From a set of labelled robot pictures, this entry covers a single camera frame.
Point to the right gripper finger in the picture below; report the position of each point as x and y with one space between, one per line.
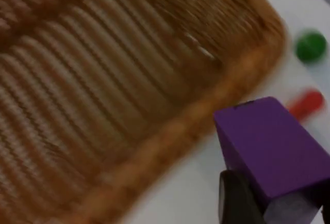
239 198

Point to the purple triangular block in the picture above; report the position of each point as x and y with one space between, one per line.
268 151

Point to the red cylinder block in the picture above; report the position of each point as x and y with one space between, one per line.
306 104

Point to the pale brown wicker basket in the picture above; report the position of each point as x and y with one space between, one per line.
108 84

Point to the green ball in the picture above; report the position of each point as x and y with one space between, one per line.
310 46

